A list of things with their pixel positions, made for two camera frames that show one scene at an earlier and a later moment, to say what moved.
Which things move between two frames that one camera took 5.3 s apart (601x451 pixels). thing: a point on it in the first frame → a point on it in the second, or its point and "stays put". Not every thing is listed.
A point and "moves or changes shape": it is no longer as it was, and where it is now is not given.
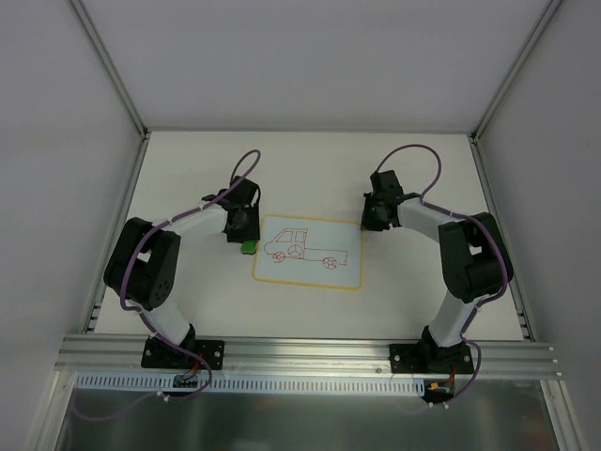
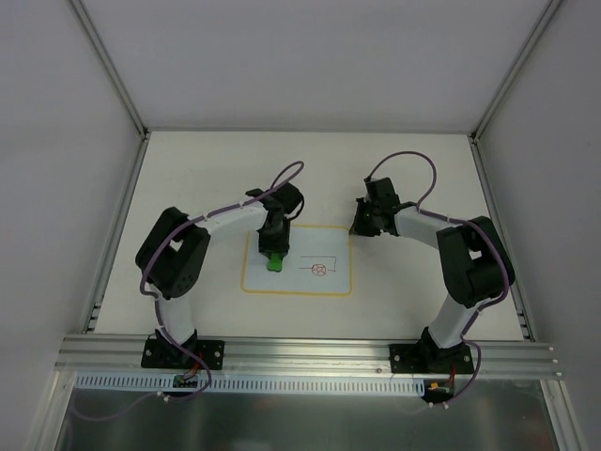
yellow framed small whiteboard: [310, 251] moves or changes shape
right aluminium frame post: [532, 38] stays put
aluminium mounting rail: [100, 357] stays put
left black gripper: [243, 233] → [273, 245]
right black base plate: [431, 358] stays put
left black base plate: [159, 355] stays put
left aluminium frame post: [110, 67] stays put
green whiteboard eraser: [249, 247] → [275, 262]
